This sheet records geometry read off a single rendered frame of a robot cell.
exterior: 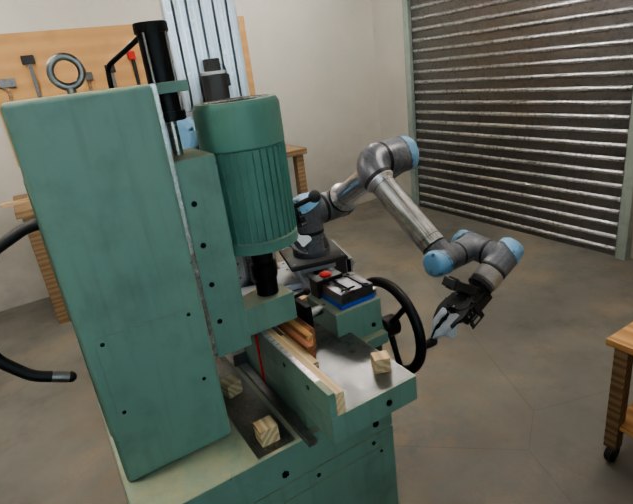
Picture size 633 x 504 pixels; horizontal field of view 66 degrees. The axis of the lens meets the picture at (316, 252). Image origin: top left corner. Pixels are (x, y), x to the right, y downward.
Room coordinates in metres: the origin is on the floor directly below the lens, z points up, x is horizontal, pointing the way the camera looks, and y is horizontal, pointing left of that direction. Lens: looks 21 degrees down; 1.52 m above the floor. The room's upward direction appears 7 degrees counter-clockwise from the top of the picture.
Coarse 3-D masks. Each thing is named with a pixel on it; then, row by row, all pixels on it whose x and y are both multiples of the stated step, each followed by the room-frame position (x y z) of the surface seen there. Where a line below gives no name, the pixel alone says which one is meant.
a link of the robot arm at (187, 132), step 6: (186, 114) 1.53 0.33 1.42; (180, 120) 1.47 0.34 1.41; (186, 120) 1.47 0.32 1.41; (192, 120) 1.50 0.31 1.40; (180, 126) 1.46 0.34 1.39; (186, 126) 1.46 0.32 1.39; (192, 126) 1.47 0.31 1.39; (180, 132) 1.46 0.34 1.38; (186, 132) 1.46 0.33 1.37; (192, 132) 1.46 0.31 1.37; (180, 138) 1.46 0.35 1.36; (186, 138) 1.46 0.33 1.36; (192, 138) 1.45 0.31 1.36; (186, 144) 1.45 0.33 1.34; (192, 144) 1.45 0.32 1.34
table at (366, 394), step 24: (336, 336) 1.03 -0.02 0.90; (384, 336) 1.06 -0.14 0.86; (264, 360) 1.00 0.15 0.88; (336, 360) 0.93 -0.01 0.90; (360, 360) 0.91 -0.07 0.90; (288, 384) 0.89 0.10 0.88; (360, 384) 0.83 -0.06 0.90; (384, 384) 0.82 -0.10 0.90; (408, 384) 0.83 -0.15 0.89; (312, 408) 0.80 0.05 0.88; (360, 408) 0.77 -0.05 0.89; (384, 408) 0.80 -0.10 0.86; (336, 432) 0.74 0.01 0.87
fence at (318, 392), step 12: (252, 336) 1.04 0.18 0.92; (264, 348) 0.98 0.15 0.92; (276, 348) 0.92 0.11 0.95; (276, 360) 0.93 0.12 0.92; (288, 360) 0.87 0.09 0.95; (288, 372) 0.88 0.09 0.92; (300, 372) 0.83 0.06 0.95; (300, 384) 0.84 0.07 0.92; (312, 384) 0.79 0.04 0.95; (324, 384) 0.77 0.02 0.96; (312, 396) 0.79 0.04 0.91; (324, 396) 0.75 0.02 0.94; (324, 408) 0.75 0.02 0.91; (336, 408) 0.74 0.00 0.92
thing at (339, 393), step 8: (272, 336) 0.98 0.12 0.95; (280, 336) 0.98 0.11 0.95; (288, 344) 0.94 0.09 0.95; (296, 352) 0.90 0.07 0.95; (304, 360) 0.87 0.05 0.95; (312, 368) 0.83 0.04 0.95; (320, 376) 0.80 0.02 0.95; (328, 384) 0.78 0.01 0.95; (336, 384) 0.77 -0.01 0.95; (336, 392) 0.75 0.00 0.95; (336, 400) 0.74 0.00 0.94; (344, 400) 0.75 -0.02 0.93; (344, 408) 0.75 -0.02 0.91
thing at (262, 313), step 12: (288, 288) 1.05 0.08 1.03; (252, 300) 1.01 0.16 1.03; (264, 300) 1.00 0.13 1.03; (276, 300) 1.00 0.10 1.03; (288, 300) 1.02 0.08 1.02; (252, 312) 0.97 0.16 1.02; (264, 312) 0.99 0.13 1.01; (276, 312) 1.00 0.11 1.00; (288, 312) 1.01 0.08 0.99; (252, 324) 0.97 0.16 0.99; (264, 324) 0.98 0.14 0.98; (276, 324) 1.00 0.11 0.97
